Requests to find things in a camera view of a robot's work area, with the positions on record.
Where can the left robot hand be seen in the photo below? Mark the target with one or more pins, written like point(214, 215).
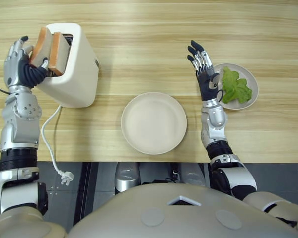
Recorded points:
point(13, 65)

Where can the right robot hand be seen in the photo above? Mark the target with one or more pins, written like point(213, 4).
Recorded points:
point(208, 85)

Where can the bread slice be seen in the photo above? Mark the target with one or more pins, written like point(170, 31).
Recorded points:
point(41, 48)
point(58, 53)

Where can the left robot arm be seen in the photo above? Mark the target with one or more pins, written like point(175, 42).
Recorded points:
point(17, 138)

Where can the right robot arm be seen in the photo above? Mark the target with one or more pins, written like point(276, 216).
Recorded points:
point(228, 158)

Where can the green lettuce leaf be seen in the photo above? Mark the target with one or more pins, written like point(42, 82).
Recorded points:
point(236, 86)

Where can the cream round plate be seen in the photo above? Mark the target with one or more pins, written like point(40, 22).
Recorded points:
point(154, 123)
point(241, 85)

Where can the cream toaster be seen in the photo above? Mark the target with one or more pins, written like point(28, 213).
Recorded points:
point(75, 74)

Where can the robot body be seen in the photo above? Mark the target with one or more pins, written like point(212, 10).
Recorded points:
point(181, 213)

